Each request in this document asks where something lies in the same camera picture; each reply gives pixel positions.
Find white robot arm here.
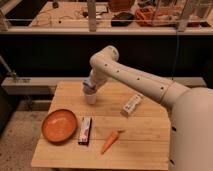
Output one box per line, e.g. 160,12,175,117
83,46,213,171

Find white ceramic cup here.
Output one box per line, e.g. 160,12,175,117
84,93,96,105

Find grey metal bench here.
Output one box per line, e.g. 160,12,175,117
1,77,207,95

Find orange bowl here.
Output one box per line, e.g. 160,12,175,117
42,109,77,143

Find dark snack bar packet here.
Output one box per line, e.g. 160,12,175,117
78,117,92,145

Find orange carrot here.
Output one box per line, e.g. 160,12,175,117
100,130,123,154

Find wooden table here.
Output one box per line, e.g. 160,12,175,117
31,81,170,171

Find black bag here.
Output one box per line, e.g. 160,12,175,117
111,12,134,27

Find blue cable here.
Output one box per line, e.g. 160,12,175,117
171,33,181,83

